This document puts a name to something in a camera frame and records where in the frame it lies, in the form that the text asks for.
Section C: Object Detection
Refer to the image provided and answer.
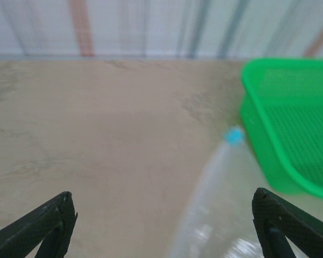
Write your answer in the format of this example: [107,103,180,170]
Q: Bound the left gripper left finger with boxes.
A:
[0,190,79,258]

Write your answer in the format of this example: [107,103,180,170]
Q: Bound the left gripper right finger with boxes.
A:
[251,187,323,258]

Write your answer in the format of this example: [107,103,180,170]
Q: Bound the clear zip-top bag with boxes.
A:
[168,125,264,258]

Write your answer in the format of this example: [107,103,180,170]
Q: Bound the green plastic basket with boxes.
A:
[239,58,323,202]

